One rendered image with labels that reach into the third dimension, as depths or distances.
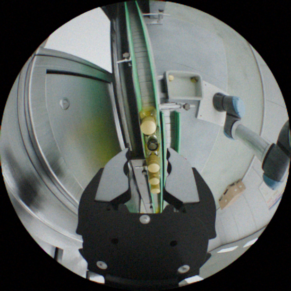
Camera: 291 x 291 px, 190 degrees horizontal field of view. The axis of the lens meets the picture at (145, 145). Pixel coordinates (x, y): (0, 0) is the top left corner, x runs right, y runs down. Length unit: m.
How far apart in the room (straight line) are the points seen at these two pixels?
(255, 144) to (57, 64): 0.60
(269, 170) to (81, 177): 0.51
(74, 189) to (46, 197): 0.06
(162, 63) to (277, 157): 0.73
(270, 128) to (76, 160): 3.83
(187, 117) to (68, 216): 0.71
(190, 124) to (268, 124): 3.36
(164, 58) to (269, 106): 3.50
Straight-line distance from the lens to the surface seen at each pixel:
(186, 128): 0.69
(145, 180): 0.73
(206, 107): 0.70
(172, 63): 0.68
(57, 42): 0.23
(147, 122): 0.20
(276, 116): 3.68
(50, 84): 0.17
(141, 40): 0.61
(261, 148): 0.45
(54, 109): 0.16
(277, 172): 0.39
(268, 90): 3.86
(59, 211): 0.17
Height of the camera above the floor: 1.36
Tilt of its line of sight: 62 degrees down
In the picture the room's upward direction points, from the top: 175 degrees counter-clockwise
